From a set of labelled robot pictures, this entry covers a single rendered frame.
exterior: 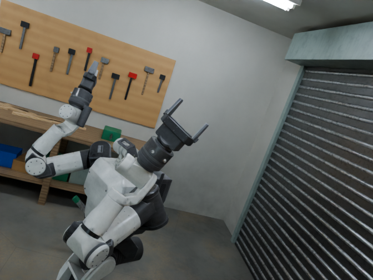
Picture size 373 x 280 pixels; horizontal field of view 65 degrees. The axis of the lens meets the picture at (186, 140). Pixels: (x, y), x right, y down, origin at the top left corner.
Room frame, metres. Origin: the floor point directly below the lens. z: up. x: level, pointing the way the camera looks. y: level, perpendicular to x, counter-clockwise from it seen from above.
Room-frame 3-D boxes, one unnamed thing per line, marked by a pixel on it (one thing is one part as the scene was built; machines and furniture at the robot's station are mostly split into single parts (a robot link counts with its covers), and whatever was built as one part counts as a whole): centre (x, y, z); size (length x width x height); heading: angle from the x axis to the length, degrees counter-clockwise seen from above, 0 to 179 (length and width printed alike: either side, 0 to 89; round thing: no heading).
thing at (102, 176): (1.21, 0.18, 1.23); 0.34 x 0.30 x 0.36; 44
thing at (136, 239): (1.23, 0.16, 0.97); 0.28 x 0.13 x 0.18; 134
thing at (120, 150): (1.17, 0.22, 1.44); 0.10 x 0.07 x 0.09; 44
